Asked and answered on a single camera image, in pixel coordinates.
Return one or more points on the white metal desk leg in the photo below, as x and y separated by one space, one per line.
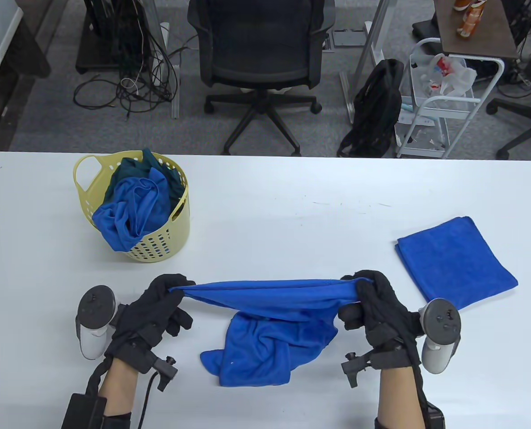
372 35

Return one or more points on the brown wooden side table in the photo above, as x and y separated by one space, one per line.
484 31

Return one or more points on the white desk with dark side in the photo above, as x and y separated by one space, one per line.
24 53

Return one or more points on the black mesh office chair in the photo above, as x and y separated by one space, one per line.
259 40

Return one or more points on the black computer tower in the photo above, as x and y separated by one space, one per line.
109 27

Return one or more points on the grey floor plate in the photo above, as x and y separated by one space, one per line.
348 38

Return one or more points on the person's left hand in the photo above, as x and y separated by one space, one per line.
149 308

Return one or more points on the grey metal desk leg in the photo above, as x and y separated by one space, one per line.
175 98

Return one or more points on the person's right forearm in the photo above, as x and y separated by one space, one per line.
397 393

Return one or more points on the person's left forearm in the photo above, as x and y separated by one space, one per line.
122 389

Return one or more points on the dark teal clothes garment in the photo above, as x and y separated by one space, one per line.
131 170

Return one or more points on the black backpack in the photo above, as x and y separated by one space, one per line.
377 103

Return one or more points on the person's right hand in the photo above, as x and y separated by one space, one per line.
381 313

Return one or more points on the yellow plastic laundry basket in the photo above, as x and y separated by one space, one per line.
158 246

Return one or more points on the blue shirt clothes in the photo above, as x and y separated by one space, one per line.
122 214

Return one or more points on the white plastic bag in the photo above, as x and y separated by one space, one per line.
460 78

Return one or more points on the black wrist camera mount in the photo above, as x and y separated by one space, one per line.
162 368
359 364

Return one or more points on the black flat stand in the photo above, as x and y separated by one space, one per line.
426 29

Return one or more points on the black office chair base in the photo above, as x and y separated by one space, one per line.
529 116

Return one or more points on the grey handheld controller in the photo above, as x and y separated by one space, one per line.
93 308
440 321

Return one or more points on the white rolling cart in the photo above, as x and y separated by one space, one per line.
448 114

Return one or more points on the blue towel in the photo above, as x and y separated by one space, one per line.
265 339
453 259

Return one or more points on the orange bottle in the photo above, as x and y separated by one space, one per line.
469 20

